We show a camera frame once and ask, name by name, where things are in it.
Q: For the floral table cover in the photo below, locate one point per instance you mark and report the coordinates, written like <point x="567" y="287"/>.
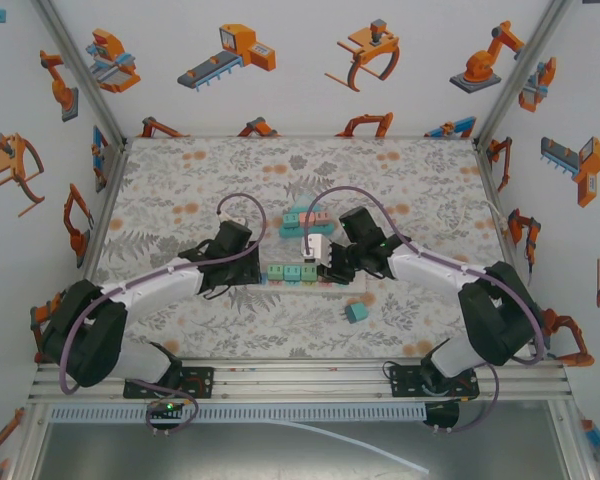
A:
<point x="205" y="165"/>

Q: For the small circuit board green light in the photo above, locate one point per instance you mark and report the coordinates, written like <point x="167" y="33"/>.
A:
<point x="167" y="407"/>

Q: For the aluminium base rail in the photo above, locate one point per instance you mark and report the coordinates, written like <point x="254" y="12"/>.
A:
<point x="300" y="382"/>

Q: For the aluminium side rail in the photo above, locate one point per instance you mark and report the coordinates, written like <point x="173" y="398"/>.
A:
<point x="490" y="180"/>
<point x="105" y="210"/>

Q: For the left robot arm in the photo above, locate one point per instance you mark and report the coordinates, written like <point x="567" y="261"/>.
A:
<point x="150" y="290"/>

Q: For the teal triangular power socket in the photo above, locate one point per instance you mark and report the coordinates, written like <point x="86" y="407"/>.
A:
<point x="289" y="233"/>

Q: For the grey metal panel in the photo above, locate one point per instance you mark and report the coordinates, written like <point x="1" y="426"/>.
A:
<point x="230" y="455"/>

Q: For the white power strip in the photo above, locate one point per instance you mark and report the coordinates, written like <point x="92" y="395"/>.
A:
<point x="359" y="286"/>

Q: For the white plastic tube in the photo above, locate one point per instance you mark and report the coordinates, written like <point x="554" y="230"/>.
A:
<point x="360" y="442"/>

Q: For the aluminium frame post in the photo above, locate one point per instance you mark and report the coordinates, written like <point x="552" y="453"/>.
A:
<point x="525" y="65"/>
<point x="80" y="70"/>

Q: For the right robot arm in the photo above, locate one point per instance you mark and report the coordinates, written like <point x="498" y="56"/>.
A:
<point x="430" y="270"/>

